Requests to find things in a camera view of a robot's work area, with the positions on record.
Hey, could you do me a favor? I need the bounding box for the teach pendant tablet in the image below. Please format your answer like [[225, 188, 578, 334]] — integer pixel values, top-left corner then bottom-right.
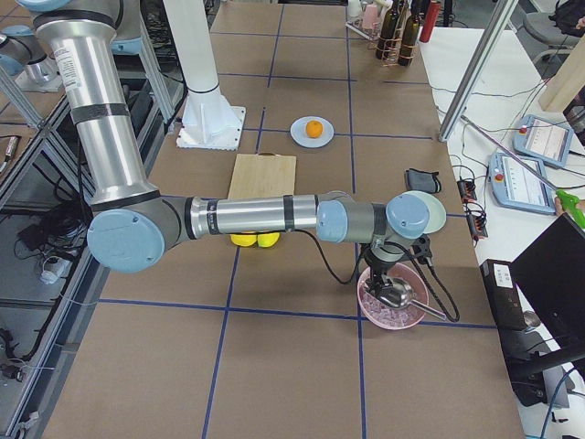
[[488, 153, 556, 215], [513, 114, 574, 168]]

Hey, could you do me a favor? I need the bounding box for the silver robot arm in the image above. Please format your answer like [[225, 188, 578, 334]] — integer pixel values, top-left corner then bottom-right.
[[1, 25, 63, 92], [25, 1, 431, 299]]

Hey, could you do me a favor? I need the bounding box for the orange fruit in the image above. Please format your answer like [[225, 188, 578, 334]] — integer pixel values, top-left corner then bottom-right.
[[305, 120, 324, 139]]

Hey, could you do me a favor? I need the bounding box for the light green plate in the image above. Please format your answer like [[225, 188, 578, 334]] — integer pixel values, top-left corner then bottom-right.
[[409, 190, 447, 234]]

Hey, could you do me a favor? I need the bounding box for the yellow lemon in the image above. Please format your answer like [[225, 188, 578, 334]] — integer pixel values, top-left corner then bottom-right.
[[257, 232, 281, 249], [229, 233, 258, 247]]

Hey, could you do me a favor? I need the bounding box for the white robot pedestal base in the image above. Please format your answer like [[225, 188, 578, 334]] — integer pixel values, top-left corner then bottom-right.
[[164, 0, 246, 151]]

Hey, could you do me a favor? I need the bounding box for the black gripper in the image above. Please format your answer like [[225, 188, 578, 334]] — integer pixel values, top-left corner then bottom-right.
[[363, 237, 432, 300]]

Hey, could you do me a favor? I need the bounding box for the green handled grabber stick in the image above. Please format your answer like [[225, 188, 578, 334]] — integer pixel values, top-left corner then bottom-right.
[[461, 114, 585, 230]]

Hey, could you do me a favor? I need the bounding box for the yellow lemon lower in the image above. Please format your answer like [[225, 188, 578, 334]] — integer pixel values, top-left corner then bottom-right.
[[229, 233, 258, 247]]

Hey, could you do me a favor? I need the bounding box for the black computer monitor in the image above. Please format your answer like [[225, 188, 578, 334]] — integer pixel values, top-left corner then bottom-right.
[[510, 214, 585, 348]]

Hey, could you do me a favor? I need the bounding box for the pink bowl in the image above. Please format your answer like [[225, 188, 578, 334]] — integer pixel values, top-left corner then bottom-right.
[[357, 263, 429, 330]]

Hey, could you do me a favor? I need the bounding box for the wooden cutting board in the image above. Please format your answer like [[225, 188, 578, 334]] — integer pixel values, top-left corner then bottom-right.
[[228, 154, 296, 199]]

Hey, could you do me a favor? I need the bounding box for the yellow lemon upper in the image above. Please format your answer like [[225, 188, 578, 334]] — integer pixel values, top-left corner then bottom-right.
[[257, 232, 281, 249]]

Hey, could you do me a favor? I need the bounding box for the aluminium frame post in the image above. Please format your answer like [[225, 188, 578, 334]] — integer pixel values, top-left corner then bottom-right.
[[438, 0, 518, 143]]

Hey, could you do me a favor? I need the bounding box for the red bottle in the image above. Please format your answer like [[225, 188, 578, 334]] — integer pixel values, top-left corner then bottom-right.
[[419, 0, 441, 43]]

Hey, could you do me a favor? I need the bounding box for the light blue plate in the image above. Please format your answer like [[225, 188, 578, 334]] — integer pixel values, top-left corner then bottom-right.
[[290, 116, 335, 148]]

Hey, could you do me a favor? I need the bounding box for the teach pendant tablet near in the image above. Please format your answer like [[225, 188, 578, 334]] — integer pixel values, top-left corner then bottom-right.
[[488, 153, 556, 215]]

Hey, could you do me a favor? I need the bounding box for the metal scoop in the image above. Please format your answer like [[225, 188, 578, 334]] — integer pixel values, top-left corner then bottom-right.
[[376, 276, 447, 321]]

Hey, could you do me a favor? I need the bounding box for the dark wine bottle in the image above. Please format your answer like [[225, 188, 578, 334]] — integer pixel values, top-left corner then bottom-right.
[[398, 0, 421, 67], [375, 0, 399, 59]]

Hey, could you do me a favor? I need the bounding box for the copper wire bottle rack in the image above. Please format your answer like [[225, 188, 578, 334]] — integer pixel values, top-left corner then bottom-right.
[[381, 1, 410, 66]]

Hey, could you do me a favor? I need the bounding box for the dark grey folded cloth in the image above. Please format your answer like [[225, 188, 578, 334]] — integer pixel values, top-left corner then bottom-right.
[[405, 168, 442, 194]]

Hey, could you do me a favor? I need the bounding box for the teach pendant tablet far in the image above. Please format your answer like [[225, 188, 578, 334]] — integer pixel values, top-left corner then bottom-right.
[[513, 114, 574, 168]]

